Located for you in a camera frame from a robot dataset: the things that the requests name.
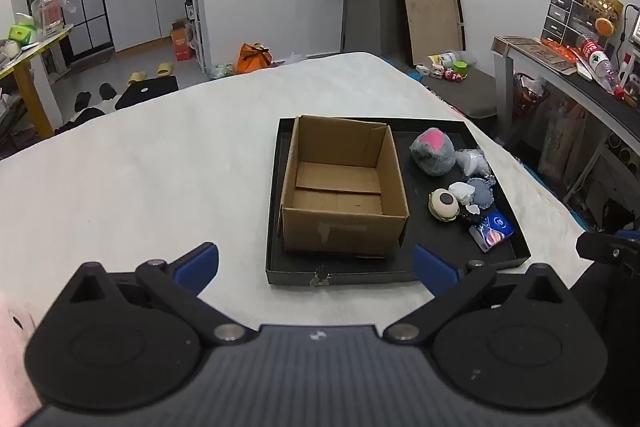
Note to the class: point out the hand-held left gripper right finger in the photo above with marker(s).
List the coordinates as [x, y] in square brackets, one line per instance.
[432, 267]

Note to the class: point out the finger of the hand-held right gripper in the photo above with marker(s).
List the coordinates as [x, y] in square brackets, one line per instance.
[600, 247]

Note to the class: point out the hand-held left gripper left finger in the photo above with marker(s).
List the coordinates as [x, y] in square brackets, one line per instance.
[200, 263]

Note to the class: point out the burger plush toy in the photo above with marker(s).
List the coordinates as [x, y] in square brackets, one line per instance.
[442, 206]

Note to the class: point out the black shallow tray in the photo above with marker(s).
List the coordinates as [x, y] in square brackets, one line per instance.
[415, 207]

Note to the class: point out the blue tissue packet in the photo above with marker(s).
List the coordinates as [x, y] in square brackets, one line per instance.
[492, 232]

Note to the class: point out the brown cardboard box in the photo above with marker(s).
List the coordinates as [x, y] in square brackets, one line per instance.
[340, 227]

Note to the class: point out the grey pink plush toy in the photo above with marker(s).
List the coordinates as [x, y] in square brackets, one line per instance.
[432, 157]

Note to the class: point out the white star plush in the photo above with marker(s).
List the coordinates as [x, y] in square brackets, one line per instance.
[472, 163]

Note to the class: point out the beige tote bag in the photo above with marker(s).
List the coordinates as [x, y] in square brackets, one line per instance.
[560, 142]

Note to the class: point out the grey black desk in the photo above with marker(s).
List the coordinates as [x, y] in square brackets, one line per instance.
[590, 92]

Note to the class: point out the red basket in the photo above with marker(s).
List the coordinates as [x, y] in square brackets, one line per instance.
[527, 99]

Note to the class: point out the grey bench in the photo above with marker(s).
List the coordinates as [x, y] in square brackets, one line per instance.
[465, 94]

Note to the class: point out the black laptop bag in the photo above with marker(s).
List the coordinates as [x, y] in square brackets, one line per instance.
[147, 92]

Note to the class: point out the black white clothing pile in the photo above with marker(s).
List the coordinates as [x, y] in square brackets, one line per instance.
[85, 117]

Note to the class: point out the clear bottle red label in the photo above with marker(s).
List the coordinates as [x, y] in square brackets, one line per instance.
[597, 59]

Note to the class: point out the green plastic bag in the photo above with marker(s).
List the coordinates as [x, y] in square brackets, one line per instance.
[220, 71]

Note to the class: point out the yellow slipper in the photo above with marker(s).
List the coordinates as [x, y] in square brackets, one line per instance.
[165, 68]
[136, 78]

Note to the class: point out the black slipper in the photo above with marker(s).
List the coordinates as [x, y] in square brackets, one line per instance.
[106, 91]
[82, 101]

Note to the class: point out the small white box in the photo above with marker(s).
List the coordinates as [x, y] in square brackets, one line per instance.
[424, 70]

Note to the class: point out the red snack packet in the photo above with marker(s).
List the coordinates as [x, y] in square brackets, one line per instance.
[565, 52]

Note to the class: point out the green cup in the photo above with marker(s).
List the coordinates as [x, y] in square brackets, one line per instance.
[460, 68]

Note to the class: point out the pink cloth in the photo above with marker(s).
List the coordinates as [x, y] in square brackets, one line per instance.
[12, 347]

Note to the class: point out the brown cardboard sheet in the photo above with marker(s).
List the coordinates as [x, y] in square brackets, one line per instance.
[540, 49]

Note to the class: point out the orange bag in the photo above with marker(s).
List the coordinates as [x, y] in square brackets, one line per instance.
[252, 59]

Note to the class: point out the white plastic bottle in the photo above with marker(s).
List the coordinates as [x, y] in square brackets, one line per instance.
[450, 57]

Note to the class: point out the orange cardboard box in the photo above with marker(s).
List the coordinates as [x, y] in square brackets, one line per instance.
[181, 44]

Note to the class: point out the white keyboard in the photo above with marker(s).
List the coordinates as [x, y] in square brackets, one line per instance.
[635, 29]

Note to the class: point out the orange plush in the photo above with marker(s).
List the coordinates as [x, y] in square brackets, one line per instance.
[604, 26]

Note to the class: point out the white plastic bag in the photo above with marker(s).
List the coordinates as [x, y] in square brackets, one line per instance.
[295, 58]

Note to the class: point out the white rolling rack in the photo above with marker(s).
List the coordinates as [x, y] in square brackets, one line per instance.
[199, 37]

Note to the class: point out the grey drawer organiser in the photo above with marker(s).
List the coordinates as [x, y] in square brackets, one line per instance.
[560, 19]

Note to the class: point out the woven basket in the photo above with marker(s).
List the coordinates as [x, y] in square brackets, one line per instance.
[602, 2]

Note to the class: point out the yellow wooden table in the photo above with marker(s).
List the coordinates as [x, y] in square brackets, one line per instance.
[27, 87]

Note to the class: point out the large brown box lid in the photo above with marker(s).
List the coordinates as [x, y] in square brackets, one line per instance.
[432, 12]

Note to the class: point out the white kitchen cabinet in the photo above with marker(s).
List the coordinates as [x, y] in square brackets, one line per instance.
[135, 7]

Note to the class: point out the green tissue box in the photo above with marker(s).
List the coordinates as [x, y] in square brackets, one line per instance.
[21, 34]

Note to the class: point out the large glass jar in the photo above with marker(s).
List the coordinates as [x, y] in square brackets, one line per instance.
[47, 14]

